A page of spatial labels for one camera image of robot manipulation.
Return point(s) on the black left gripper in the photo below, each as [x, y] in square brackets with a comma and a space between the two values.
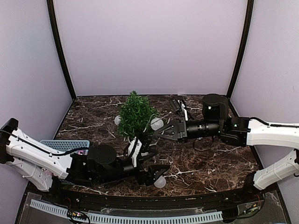
[142, 177]

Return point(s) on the light blue plastic basket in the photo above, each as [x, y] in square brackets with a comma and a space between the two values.
[66, 145]

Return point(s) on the white ball string lights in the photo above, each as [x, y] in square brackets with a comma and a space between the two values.
[151, 142]

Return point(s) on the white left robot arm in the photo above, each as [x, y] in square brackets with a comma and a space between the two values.
[48, 163]

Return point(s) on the small green christmas tree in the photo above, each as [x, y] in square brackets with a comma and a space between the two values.
[135, 116]

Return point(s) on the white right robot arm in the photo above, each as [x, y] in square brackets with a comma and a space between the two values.
[263, 133]

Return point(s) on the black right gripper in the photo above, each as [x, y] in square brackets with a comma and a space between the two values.
[174, 131]

